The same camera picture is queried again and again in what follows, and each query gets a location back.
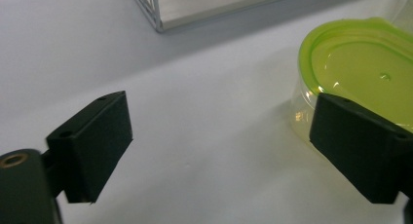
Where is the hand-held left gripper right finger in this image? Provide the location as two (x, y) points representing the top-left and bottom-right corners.
(309, 93), (413, 205)

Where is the round green lidded container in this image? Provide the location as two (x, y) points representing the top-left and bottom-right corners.
(289, 17), (413, 154)

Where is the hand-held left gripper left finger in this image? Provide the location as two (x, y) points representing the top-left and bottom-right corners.
(45, 91), (133, 205)

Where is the white wire shelf rack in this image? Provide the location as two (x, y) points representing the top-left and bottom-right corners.
(129, 0), (325, 34)

